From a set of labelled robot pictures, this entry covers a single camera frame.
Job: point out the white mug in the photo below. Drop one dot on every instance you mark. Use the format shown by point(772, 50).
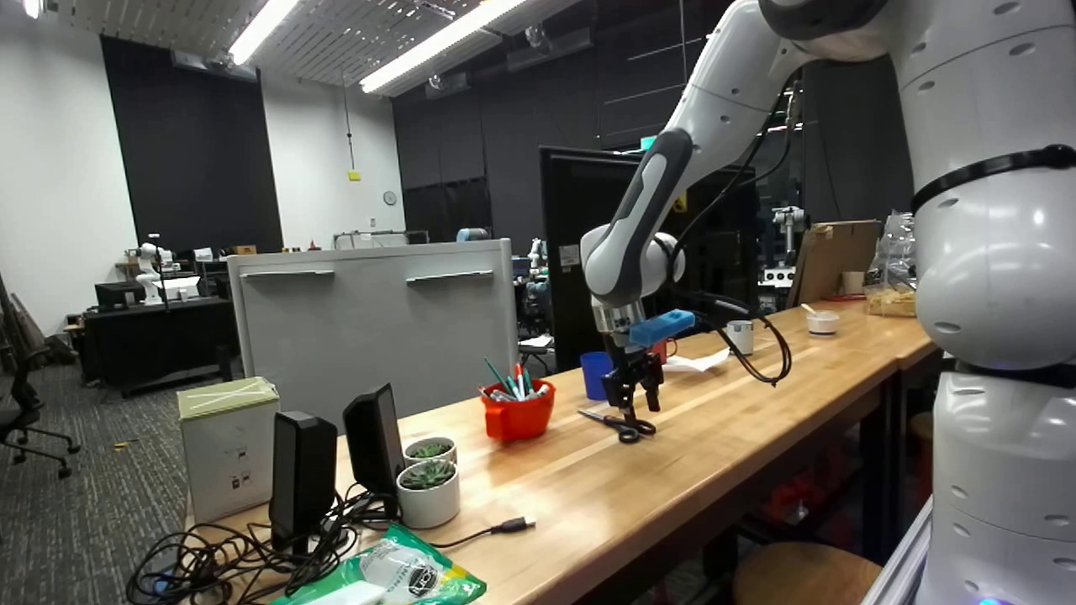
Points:
point(741, 334)

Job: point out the white cardboard box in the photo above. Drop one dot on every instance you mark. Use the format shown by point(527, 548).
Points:
point(225, 442)

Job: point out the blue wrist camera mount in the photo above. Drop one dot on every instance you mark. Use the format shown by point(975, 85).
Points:
point(661, 328)

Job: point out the black speaker left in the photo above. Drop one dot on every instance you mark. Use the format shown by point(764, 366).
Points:
point(305, 476)

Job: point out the green wipes packet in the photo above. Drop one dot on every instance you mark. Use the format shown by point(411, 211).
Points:
point(393, 570)

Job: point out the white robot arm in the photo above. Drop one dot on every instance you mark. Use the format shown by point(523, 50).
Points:
point(986, 95)

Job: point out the black speaker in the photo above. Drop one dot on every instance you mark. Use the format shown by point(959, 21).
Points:
point(305, 476)
point(374, 442)

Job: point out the round wooden stool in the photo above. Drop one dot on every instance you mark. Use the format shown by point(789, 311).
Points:
point(800, 574)

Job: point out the white pot far plant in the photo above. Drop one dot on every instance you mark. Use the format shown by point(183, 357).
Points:
point(433, 448)

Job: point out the white paper sheet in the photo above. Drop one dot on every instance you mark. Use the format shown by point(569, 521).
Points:
point(697, 363)

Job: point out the black cabinet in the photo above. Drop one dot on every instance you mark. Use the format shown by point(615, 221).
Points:
point(578, 188)

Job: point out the brown cardboard box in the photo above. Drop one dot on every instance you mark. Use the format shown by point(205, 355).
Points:
point(829, 253)

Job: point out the clear plastic bag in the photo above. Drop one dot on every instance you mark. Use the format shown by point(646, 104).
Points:
point(895, 253)

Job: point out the black handled scissors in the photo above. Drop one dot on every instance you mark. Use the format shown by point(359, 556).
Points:
point(625, 427)

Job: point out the blue plastic cup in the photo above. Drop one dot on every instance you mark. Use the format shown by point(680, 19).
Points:
point(593, 366)

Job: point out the small white bowl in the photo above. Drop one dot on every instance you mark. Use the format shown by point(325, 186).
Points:
point(823, 323)

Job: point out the grey partition panel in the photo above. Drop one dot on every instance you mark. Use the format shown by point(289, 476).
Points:
point(328, 328)

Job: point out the black desk background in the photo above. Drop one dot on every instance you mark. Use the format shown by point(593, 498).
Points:
point(151, 345)

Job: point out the black office chair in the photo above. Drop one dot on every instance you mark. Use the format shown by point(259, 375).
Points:
point(23, 417)

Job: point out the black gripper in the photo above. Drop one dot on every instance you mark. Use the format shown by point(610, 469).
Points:
point(632, 370)

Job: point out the orange pen holder cup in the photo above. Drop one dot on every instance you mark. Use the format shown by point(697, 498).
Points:
point(510, 417)

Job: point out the black speaker right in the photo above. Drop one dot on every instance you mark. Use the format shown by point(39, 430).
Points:
point(374, 442)

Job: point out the red mug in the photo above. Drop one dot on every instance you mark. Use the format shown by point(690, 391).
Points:
point(662, 352)

